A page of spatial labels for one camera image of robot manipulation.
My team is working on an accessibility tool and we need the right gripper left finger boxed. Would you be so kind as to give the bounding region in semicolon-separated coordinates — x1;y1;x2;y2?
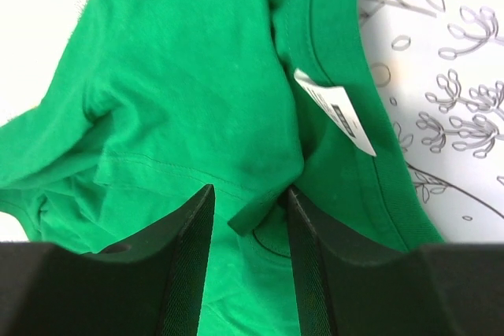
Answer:
1;185;215;335

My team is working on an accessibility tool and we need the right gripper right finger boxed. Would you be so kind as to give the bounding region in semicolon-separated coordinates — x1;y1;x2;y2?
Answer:
286;187;503;336

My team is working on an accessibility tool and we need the green t-shirt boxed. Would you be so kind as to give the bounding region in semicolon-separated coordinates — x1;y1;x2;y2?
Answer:
1;0;441;335

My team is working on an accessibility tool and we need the white garment label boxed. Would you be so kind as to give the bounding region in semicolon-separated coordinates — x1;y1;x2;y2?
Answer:
294;68;376;157

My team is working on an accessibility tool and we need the floral table mat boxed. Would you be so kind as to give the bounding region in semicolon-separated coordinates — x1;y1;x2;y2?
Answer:
358;0;503;243

